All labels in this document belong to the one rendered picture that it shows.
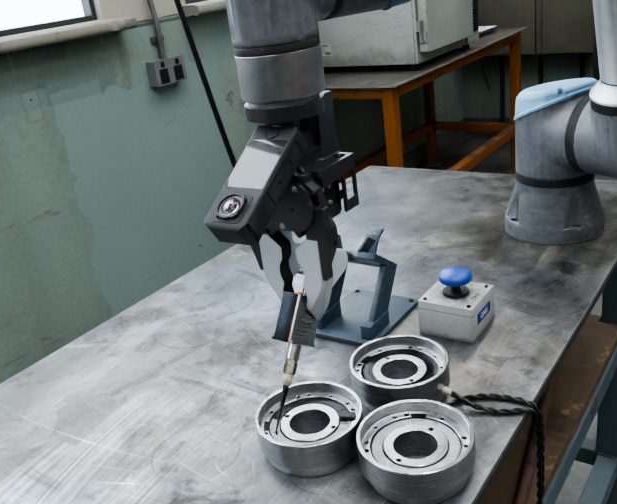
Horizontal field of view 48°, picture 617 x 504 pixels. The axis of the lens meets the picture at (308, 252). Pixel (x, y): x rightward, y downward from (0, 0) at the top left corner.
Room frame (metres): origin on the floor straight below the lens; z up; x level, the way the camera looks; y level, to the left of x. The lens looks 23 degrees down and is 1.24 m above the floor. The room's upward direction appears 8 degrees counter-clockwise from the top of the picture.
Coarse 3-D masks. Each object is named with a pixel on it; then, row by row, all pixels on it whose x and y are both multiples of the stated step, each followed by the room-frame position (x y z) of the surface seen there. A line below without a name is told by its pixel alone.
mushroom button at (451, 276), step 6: (444, 270) 0.76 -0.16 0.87; (450, 270) 0.76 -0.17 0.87; (456, 270) 0.76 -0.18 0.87; (462, 270) 0.75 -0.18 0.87; (468, 270) 0.76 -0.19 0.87; (438, 276) 0.76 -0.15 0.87; (444, 276) 0.75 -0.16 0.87; (450, 276) 0.74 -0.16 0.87; (456, 276) 0.74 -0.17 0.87; (462, 276) 0.74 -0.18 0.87; (468, 276) 0.74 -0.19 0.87; (444, 282) 0.74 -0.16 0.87; (450, 282) 0.74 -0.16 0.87; (456, 282) 0.74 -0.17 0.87; (462, 282) 0.74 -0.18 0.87; (468, 282) 0.74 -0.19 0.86; (456, 288) 0.75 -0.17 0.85
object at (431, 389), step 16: (384, 336) 0.68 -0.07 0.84; (400, 336) 0.68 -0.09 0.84; (416, 336) 0.67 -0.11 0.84; (368, 352) 0.67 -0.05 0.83; (432, 352) 0.65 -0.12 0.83; (352, 368) 0.62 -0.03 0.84; (384, 368) 0.64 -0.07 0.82; (400, 368) 0.65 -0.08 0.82; (416, 368) 0.63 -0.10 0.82; (448, 368) 0.61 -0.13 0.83; (352, 384) 0.62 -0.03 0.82; (368, 384) 0.59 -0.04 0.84; (416, 384) 0.58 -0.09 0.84; (432, 384) 0.58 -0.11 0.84; (448, 384) 0.61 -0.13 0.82; (368, 400) 0.59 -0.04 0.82; (384, 400) 0.58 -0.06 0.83; (400, 400) 0.58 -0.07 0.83; (432, 400) 0.58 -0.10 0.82
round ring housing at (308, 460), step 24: (312, 384) 0.61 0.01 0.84; (336, 384) 0.60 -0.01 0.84; (264, 408) 0.58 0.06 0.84; (312, 408) 0.58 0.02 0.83; (360, 408) 0.55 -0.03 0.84; (264, 432) 0.55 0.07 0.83; (288, 432) 0.55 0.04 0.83; (312, 432) 0.58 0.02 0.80; (288, 456) 0.51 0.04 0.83; (312, 456) 0.51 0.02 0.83; (336, 456) 0.51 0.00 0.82
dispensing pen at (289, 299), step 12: (288, 300) 0.59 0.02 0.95; (288, 312) 0.59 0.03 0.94; (288, 324) 0.58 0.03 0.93; (276, 336) 0.58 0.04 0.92; (288, 336) 0.57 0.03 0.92; (288, 348) 0.58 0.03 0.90; (300, 348) 0.58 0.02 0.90; (288, 360) 0.58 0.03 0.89; (288, 372) 0.57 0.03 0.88; (288, 384) 0.57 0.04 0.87
